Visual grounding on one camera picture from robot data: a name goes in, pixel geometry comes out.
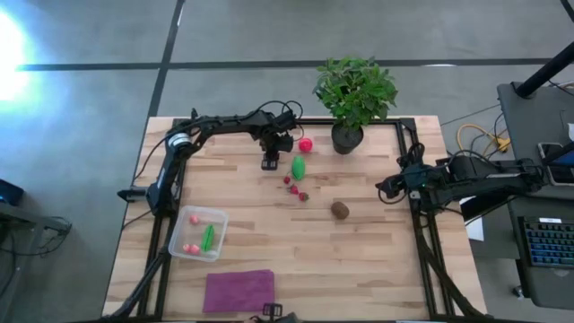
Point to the grey side desk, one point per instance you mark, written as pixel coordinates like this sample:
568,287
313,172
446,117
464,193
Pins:
529,121

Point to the black plant pot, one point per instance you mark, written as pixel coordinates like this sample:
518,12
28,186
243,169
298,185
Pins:
345,141

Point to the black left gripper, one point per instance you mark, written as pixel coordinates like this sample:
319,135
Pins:
275,134

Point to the clear plastic tupperware container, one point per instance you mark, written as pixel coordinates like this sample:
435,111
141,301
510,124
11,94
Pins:
220,215

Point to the red toy strawberry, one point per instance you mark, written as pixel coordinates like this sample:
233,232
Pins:
294,189
303,196

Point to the white paper sheet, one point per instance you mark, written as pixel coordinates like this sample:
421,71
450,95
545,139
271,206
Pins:
475,229

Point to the black table-level camera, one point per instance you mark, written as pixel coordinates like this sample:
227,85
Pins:
272,309

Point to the brown toy kiwi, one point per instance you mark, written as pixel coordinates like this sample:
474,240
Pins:
340,210

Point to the black aluminium table frame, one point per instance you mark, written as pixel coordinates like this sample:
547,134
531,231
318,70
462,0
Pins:
323,121

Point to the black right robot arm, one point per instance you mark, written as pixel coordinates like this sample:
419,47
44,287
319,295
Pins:
493,179

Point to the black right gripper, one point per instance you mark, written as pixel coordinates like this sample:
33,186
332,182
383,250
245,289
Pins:
417,181

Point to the black pole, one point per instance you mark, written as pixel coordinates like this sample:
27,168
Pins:
545,72

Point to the backlit computer keyboard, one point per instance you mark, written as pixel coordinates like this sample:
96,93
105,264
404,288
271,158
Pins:
549,242

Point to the red toy tomato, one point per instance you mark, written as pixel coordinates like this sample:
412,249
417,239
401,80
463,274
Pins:
305,145

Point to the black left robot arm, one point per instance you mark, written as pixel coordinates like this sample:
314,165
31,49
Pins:
224,122

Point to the black box device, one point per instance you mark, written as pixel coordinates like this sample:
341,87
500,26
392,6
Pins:
9,192

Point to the green leafy plant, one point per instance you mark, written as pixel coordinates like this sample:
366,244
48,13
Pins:
354,89

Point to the pink toy radish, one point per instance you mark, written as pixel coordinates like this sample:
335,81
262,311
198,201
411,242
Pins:
194,219

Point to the folded purple cloth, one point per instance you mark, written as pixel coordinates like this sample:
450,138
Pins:
239,290

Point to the small pink toy fruit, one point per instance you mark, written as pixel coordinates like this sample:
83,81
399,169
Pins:
195,249
186,247

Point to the green toy pepper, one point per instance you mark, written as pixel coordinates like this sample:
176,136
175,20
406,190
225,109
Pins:
298,168

